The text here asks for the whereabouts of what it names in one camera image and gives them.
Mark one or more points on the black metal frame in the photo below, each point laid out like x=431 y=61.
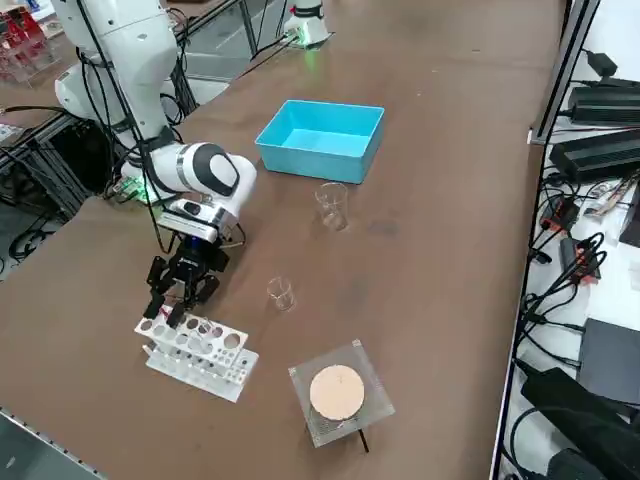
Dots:
x=65 y=150

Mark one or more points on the orange and black device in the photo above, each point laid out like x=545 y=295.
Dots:
x=560 y=215
x=582 y=262

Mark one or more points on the small glass beaker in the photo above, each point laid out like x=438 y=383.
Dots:
x=281 y=297

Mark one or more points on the dark grey flat box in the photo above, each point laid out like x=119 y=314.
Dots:
x=612 y=360

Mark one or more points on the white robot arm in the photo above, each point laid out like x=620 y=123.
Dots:
x=135 y=60
x=307 y=22

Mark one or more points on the large black power brick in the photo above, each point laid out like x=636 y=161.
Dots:
x=595 y=155
x=605 y=105

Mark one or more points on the red acrylic rack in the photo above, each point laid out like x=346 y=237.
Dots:
x=25 y=45

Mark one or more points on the white test tube rack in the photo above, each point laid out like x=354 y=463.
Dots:
x=235 y=390

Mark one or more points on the aluminium frame post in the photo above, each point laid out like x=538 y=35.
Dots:
x=561 y=75

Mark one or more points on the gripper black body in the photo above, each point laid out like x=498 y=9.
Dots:
x=197 y=257

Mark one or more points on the small black power adapter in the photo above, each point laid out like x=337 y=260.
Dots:
x=602 y=62

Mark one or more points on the large glass beaker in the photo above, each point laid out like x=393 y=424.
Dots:
x=331 y=207

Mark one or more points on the blue plastic bin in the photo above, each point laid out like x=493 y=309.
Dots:
x=320 y=165

